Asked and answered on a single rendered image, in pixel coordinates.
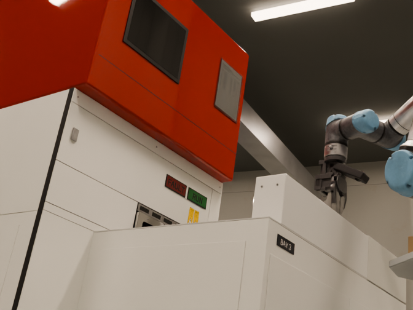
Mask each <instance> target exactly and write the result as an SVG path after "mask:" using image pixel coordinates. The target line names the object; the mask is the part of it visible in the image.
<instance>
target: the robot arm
mask: <svg viewBox="0 0 413 310"><path fill-rule="evenodd" d="M325 131H326V136H325V146H324V160H321V161H319V163H318V164H319V165H320V166H321V171H320V174H319V175H315V187H314V190H315V191H317V192H318V193H320V194H321V195H322V196H323V197H327V199H326V200H325V201H324V203H325V204H326V205H328V206H329V207H331V208H332V209H333V210H334V211H336V212H337V213H338V214H339V215H342V212H343V211H344V208H345V205H346V201H347V182H346V177H349V178H352V179H354V180H356V181H357V182H361V183H364V184H366V183H367V182H368V181H369V177H368V176H367V175H366V174H365V172H363V171H361V170H357V169H354V168H352V167H349V166H347V165H346V161H347V151H348V141H349V140H353V139H355V138H358V137H360V138H362V139H364V140H367V141H370V142H371V143H374V144H377V145H379V146H381V147H383V148H385V149H389V150H392V151H396V152H394V153H393V154H392V155H391V157H389V158H388V161H387V163H386V165H385V179H386V182H387V183H388V185H389V187H390V188H391V189H392V190H394V191H395V192H397V193H399V194H400V195H402V196H405V197H410V198H411V199H413V96H412V97H411V98H410V99H409V100H408V101H407V102H406V103H405V104H404V105H403V106H402V107H400V109H399V110H397V112H396V113H395V114H393V115H392V116H391V117H390V118H389V119H388V120H387V121H386V122H381V121H379V118H378V116H377V114H375V112H374V111H373V110H371V109H365V110H362V111H358V112H356V113H355V114H352V115H351V116H348V117H347V116H344V115H341V114H337V115H332V116H330V117H328V119H327V123H326V128H325ZM408 132H409V135H408V138H407V142H405V141H406V134H407V133H408ZM397 150H399V151H397ZM345 176H346V177H345Z"/></svg>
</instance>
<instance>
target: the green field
mask: <svg viewBox="0 0 413 310"><path fill-rule="evenodd" d="M188 199H190V200H192V201H194V202H195V203H197V204H199V205H201V206H202V207H204V208H205V207H206V202H207V199H206V198H205V197H203V196H202V195H200V194H199V193H197V192H195V191H193V190H192V189H189V196H188Z"/></svg>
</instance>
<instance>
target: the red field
mask: <svg viewBox="0 0 413 310"><path fill-rule="evenodd" d="M166 186H167V187H169V188H171V189H173V190H175V191H176V192H178V193H180V194H182V195H183V196H185V193H186V186H185V185H183V184H182V183H180V182H178V181H177V180H175V179H174V178H172V177H170V176H168V177H167V184H166Z"/></svg>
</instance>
